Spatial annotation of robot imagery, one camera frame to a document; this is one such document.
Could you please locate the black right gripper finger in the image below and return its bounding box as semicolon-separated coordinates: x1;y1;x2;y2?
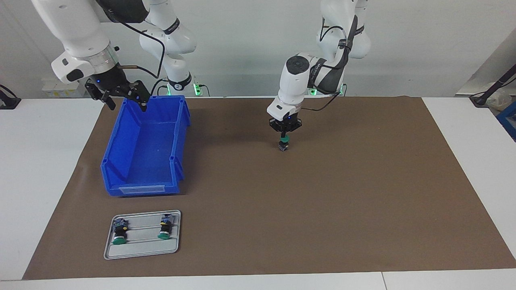
85;80;117;112
128;81;150;112

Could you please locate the blue plastic storage bin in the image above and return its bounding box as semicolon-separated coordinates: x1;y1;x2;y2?
100;95;191;197

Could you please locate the black table clamp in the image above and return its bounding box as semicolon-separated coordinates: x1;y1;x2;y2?
0;84;21;110

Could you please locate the brown table mat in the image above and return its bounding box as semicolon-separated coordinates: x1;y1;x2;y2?
22;96;516;280

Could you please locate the grey metal tray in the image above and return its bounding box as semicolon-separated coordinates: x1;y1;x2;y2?
104;209;182;260

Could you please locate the black tripod stand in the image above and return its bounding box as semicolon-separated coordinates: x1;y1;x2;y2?
470;64;516;107

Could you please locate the clear plastic bag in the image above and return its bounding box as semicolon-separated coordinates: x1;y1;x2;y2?
486;88;516;111

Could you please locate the blue crate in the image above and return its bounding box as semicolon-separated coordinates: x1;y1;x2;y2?
497;101;516;141

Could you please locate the black arm base cable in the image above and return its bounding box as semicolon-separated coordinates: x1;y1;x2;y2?
151;78;169;96

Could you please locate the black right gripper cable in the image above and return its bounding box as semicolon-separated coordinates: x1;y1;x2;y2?
103;4;166;79

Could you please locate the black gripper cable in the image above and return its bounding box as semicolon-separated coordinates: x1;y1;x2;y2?
103;4;166;79
300;24;349;112

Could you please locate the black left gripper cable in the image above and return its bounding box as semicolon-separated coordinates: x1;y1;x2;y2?
300;24;349;112

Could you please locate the white wall box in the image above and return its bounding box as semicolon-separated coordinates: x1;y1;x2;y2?
42;79;91;98

